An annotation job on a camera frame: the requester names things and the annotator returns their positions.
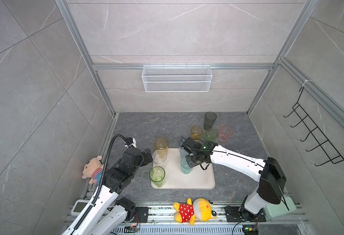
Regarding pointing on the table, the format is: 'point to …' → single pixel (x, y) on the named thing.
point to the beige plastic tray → (199, 178)
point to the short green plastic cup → (210, 134)
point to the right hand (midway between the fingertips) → (193, 160)
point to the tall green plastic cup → (157, 175)
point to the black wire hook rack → (334, 156)
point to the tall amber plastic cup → (161, 143)
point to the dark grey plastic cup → (210, 117)
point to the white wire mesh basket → (177, 79)
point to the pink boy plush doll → (93, 169)
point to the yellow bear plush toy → (201, 209)
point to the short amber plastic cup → (196, 132)
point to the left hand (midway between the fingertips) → (144, 150)
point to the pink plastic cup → (224, 132)
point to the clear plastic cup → (159, 156)
